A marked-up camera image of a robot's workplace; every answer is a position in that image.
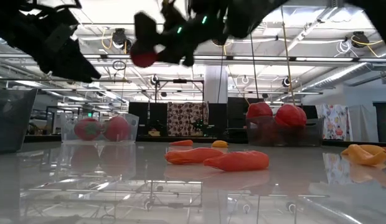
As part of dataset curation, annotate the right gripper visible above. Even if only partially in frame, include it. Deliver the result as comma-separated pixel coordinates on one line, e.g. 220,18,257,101
133,0,228,68

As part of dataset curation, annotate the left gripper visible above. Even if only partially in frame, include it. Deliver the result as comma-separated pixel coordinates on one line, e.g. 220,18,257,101
0,0,102,83

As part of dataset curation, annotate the white pillar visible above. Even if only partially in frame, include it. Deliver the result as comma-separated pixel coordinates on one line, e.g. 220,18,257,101
204,65,228,105

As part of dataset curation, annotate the clear plastic basket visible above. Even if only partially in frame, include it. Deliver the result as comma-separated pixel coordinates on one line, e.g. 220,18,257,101
59,111,140,144

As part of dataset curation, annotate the brown patterned cloth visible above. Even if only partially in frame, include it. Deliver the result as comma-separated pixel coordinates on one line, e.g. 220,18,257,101
167,101,209,137

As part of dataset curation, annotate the black partition panel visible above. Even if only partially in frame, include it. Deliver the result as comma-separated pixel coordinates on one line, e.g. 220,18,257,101
128,101,168,136
207,96,248,138

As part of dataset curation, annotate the grey plastic bin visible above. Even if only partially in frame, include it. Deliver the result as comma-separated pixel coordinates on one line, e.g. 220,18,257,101
0,88,39,154

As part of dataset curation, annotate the orange toy carrot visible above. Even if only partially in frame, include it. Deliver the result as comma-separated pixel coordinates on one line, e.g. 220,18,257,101
164,147,224,166
202,150,270,172

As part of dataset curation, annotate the dark grey plastic basket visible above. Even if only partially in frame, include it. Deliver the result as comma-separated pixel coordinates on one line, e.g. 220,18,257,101
245,116,324,147

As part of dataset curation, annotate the floral cloth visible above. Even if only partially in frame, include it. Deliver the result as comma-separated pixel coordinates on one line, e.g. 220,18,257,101
316,104,349,141

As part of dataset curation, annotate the white cloth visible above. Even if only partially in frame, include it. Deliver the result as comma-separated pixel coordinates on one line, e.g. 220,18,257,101
348,104,376,143

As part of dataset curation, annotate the yellow-orange toy chili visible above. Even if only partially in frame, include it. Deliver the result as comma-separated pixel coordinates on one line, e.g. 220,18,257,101
359,144,386,155
341,144,386,166

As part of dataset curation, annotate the black gantry frame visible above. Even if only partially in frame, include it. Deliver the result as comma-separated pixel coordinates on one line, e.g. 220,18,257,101
153,78,205,104

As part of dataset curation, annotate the ceiling cable reel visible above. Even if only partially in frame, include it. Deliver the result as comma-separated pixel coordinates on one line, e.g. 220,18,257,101
351,30,370,49
111,29,135,54

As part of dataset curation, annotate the black hanging cable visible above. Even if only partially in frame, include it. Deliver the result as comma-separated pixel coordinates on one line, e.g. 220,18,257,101
248,32,260,101

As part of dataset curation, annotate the black metal table frame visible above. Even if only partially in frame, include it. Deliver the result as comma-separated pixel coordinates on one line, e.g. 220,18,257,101
23,133,386,147

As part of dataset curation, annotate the yellow hanging cable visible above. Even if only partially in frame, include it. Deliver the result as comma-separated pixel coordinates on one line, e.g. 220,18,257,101
280,6,296,106

